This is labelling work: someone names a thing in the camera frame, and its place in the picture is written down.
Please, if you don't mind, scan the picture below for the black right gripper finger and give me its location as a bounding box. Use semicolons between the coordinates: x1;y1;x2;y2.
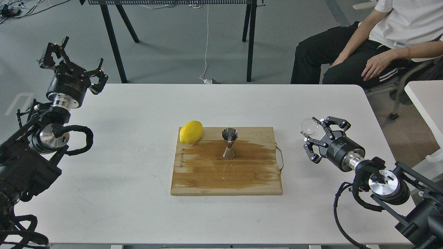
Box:
304;137;329;164
313;116;351;140

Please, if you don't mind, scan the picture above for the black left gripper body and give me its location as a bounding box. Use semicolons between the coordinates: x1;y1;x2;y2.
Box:
46;66;91;109

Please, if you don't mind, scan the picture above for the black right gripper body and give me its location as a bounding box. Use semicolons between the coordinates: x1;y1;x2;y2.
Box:
325;136;365;172

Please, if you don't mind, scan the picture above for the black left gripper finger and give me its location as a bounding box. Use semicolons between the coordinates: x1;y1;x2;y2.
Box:
37;36;73;73
83;58;109;95

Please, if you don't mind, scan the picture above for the clear glass measuring cup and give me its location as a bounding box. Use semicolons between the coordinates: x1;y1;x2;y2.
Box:
300;118;319;136

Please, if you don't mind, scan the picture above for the steel double jigger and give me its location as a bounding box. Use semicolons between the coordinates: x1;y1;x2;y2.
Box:
222;128;238;160

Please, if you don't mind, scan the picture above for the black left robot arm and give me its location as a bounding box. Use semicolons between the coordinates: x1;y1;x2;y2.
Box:
0;37;108;249

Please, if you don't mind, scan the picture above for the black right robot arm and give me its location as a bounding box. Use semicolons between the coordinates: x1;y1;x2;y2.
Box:
300;117;443;249

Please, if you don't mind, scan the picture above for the person right hand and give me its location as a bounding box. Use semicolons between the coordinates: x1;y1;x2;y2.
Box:
331;55;347;67

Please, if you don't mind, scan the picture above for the person left hand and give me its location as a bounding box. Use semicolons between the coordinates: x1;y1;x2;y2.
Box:
361;52;392;81

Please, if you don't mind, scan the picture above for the seated person white shirt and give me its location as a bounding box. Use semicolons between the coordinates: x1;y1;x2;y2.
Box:
290;0;443;89

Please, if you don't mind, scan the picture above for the white side table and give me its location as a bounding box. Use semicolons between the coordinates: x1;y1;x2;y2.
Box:
405;80;443;183

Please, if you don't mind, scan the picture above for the yellow lemon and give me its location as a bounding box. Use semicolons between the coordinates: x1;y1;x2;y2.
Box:
179;120;204;145

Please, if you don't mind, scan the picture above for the wooden cutting board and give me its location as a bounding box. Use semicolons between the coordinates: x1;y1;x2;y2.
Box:
170;127;283;196

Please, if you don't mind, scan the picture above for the grey office chair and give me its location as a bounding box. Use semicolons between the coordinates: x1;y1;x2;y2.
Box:
364;56;442;120

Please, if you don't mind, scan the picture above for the white power cable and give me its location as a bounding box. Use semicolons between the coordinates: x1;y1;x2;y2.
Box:
199;4;220;85

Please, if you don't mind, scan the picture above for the black metal table frame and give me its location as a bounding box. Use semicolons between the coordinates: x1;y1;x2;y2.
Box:
80;0;265;83

